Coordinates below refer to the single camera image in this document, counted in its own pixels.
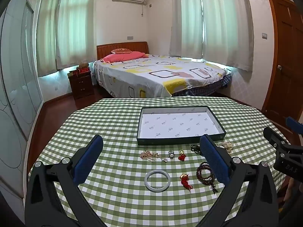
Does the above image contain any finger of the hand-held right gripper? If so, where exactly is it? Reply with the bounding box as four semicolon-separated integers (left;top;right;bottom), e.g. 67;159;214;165
286;116;303;134
263;127;290;155

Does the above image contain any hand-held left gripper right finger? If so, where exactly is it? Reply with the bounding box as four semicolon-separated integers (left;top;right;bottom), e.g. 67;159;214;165
199;134;281;227

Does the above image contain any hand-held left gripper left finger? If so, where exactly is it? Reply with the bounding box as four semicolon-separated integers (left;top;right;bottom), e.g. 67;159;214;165
25;134;105;227

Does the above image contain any dark red bead bracelet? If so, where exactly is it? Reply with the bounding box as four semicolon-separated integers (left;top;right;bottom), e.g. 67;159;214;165
196;161;219;194

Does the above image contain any black bead necklace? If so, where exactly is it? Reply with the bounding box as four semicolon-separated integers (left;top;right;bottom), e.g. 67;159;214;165
190;144;204;156

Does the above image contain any red knot charm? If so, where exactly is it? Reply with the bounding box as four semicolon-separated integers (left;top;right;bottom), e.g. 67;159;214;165
179;174;193;191

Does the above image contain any shallow dark green box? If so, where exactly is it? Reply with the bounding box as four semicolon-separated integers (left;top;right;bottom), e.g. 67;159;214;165
137;106;226;146

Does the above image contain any gold chain necklace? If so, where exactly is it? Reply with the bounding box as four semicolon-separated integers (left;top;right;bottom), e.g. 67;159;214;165
140;150;161;163

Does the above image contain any pale jade bangle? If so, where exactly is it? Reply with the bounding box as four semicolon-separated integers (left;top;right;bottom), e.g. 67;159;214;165
144;169;170;192

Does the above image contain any pale gold trinket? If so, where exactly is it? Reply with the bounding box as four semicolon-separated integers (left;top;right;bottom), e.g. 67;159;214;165
219;141;235;152

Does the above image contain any green checked tablecloth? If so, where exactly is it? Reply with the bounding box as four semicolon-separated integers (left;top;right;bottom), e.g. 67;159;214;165
28;96;290;227

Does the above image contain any wooden door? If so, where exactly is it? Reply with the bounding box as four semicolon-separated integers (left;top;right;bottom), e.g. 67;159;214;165
260;0;303;128

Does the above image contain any blue plaid bed skirt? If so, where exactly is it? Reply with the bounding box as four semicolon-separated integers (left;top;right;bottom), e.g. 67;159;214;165
170;73;233;97

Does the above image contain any dark wooden nightstand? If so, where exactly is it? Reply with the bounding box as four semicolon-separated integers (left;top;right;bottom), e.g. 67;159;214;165
68;72;94;100

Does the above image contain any patterned white bedsheet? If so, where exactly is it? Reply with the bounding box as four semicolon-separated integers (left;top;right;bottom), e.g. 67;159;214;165
93;54;232;98

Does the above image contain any frosted glass wardrobe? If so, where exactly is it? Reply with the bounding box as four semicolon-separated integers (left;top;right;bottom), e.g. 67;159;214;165
0;0;44;199

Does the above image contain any pink pillow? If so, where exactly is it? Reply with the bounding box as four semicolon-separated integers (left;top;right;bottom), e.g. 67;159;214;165
101;51;149;63

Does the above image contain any wooden headboard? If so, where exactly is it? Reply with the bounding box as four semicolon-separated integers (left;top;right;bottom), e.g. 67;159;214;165
97;42;149;61

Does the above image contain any white sheer curtain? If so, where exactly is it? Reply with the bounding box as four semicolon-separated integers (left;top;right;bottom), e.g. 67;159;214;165
200;0;255;71
169;0;204;57
35;0;59;77
55;0;96;70

